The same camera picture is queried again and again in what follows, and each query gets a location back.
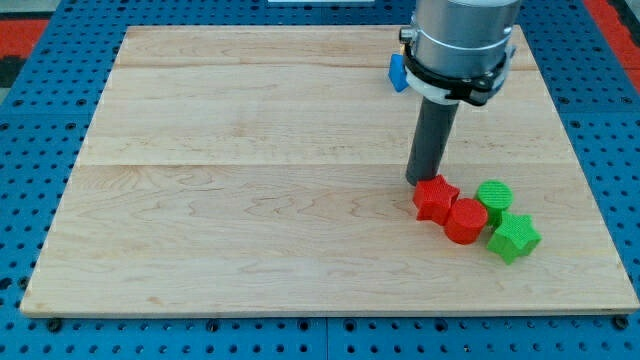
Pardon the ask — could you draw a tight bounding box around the red cylinder block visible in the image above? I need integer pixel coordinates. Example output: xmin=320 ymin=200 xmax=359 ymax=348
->
xmin=444 ymin=198 xmax=489 ymax=245

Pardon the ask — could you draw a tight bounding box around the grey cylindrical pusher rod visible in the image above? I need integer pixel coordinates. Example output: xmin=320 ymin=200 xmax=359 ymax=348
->
xmin=405 ymin=98 xmax=459 ymax=186

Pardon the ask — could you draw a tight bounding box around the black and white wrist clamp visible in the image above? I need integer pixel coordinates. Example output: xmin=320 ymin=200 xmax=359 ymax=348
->
xmin=403 ymin=44 xmax=516 ymax=107

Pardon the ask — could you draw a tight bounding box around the blue cube block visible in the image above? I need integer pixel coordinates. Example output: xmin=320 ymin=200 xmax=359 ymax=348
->
xmin=388 ymin=53 xmax=409 ymax=93

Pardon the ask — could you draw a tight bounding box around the red star block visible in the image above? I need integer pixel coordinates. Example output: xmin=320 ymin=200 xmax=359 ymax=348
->
xmin=413 ymin=175 xmax=460 ymax=226

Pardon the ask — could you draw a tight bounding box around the green cylinder block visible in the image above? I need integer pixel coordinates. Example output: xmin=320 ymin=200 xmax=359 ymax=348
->
xmin=475 ymin=179 xmax=514 ymax=227

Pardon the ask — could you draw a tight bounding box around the light wooden board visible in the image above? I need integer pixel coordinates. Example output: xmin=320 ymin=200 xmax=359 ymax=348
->
xmin=20 ymin=26 xmax=639 ymax=318

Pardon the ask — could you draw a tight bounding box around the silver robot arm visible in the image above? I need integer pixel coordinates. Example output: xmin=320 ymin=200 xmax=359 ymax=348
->
xmin=399 ymin=0 xmax=521 ymax=78

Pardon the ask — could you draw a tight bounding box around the green star block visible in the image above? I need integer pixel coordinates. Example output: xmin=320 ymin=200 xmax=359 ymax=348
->
xmin=486 ymin=211 xmax=542 ymax=265

